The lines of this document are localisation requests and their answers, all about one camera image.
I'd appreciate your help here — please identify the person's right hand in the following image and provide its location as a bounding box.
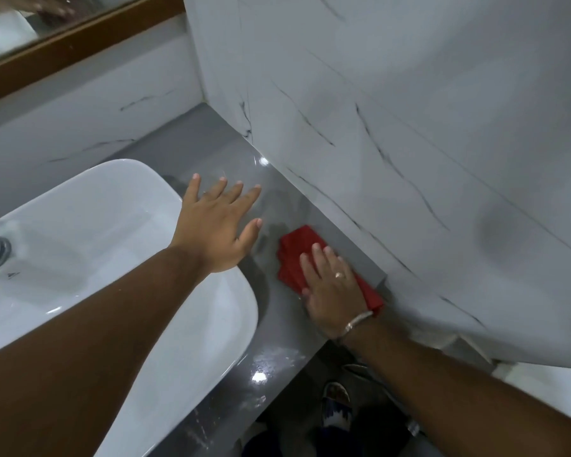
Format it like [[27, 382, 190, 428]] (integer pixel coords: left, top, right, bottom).
[[299, 243, 374, 341]]

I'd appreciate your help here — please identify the person's left hand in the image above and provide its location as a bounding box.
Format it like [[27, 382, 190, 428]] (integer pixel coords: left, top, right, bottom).
[[170, 173, 263, 275]]

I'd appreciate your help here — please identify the red cleaning cloth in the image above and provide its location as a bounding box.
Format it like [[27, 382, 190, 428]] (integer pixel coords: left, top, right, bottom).
[[277, 225, 385, 315]]

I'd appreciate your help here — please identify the person's left forearm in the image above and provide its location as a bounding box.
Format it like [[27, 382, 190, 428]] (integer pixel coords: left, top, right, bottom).
[[0, 244, 211, 457]]

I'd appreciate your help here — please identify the person's right forearm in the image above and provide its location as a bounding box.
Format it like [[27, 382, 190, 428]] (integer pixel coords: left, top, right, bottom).
[[339, 316, 571, 457]]

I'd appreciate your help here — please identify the white ceramic wash basin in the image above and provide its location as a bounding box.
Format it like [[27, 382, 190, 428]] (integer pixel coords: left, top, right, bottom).
[[0, 159, 259, 457]]

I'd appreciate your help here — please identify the person's patterned shoe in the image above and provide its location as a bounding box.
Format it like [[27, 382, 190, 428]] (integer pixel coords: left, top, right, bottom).
[[322, 381, 353, 430]]

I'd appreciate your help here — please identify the wooden framed mirror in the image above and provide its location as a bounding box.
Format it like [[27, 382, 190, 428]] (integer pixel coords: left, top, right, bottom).
[[0, 0, 186, 108]]

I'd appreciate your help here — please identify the silver bracelet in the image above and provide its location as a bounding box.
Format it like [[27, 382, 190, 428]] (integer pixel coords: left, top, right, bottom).
[[336, 311, 375, 342]]

